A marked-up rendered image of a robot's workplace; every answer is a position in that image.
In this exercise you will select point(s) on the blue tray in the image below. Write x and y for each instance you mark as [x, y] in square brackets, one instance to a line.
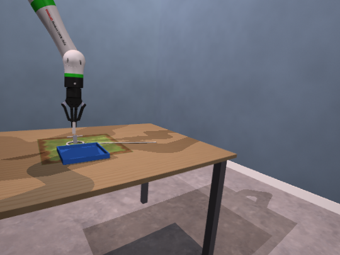
[71, 154]

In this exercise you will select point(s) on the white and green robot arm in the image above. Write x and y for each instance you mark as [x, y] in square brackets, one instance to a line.
[73, 60]

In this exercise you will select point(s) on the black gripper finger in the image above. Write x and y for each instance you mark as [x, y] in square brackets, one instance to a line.
[80, 114]
[67, 115]

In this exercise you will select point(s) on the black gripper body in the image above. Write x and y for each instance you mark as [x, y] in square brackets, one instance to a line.
[73, 94]

